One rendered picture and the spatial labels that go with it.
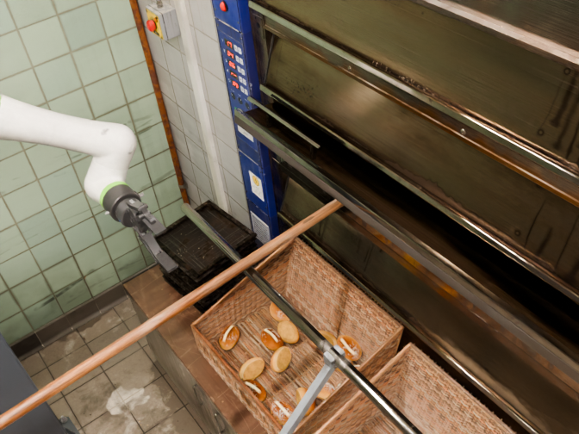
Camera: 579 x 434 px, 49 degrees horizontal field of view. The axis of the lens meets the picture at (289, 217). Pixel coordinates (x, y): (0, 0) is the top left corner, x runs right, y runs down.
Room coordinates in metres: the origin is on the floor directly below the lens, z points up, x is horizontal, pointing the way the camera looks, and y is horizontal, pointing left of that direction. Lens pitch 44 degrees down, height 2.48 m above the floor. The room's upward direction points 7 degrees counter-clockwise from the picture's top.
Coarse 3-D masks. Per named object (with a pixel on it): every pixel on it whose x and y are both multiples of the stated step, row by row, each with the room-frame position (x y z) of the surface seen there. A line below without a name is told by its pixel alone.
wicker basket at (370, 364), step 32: (288, 256) 1.60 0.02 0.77; (320, 256) 1.50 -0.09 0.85; (256, 288) 1.51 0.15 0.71; (288, 288) 1.57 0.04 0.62; (320, 288) 1.46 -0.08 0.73; (352, 288) 1.35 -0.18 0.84; (224, 320) 1.43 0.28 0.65; (256, 320) 1.46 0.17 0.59; (320, 320) 1.41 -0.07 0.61; (352, 320) 1.31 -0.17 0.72; (384, 320) 1.22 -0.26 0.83; (224, 352) 1.34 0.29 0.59; (256, 352) 1.32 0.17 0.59; (320, 352) 1.29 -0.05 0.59; (384, 352) 1.13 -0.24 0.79; (288, 384) 1.18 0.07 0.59; (352, 384) 1.05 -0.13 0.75; (256, 416) 1.07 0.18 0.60; (320, 416) 0.98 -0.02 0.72
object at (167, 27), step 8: (152, 8) 2.16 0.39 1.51; (168, 8) 2.14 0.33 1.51; (152, 16) 2.14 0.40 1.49; (160, 16) 2.10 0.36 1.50; (168, 16) 2.12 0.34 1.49; (176, 16) 2.13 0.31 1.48; (160, 24) 2.10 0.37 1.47; (168, 24) 2.11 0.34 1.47; (176, 24) 2.13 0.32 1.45; (160, 32) 2.10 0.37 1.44; (168, 32) 2.11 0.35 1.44; (176, 32) 2.12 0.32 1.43
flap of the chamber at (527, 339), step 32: (288, 128) 1.51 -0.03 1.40; (288, 160) 1.37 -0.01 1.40; (320, 160) 1.34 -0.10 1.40; (352, 160) 1.34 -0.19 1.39; (384, 192) 1.19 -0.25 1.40; (416, 224) 1.06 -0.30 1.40; (448, 224) 1.06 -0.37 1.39; (416, 256) 0.96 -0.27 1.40; (448, 256) 0.95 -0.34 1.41; (480, 256) 0.95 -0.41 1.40; (512, 288) 0.84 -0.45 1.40; (544, 288) 0.84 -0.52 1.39; (544, 320) 0.75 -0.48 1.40; (576, 320) 0.75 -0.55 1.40; (544, 352) 0.68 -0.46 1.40; (576, 352) 0.67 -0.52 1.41
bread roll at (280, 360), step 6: (282, 348) 1.29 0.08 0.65; (288, 348) 1.29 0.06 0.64; (276, 354) 1.26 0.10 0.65; (282, 354) 1.26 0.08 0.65; (288, 354) 1.27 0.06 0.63; (276, 360) 1.24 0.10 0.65; (282, 360) 1.24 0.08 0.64; (288, 360) 1.25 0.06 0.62; (276, 366) 1.22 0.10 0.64; (282, 366) 1.23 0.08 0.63
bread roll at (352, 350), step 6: (342, 336) 1.28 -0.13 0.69; (348, 336) 1.28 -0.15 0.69; (342, 342) 1.25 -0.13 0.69; (348, 342) 1.24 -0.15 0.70; (354, 342) 1.25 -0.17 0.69; (342, 348) 1.23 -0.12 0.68; (348, 348) 1.23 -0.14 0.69; (354, 348) 1.22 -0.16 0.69; (360, 348) 1.23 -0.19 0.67; (348, 354) 1.21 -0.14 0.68; (354, 354) 1.21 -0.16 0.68; (360, 354) 1.22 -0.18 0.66; (354, 360) 1.20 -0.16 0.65
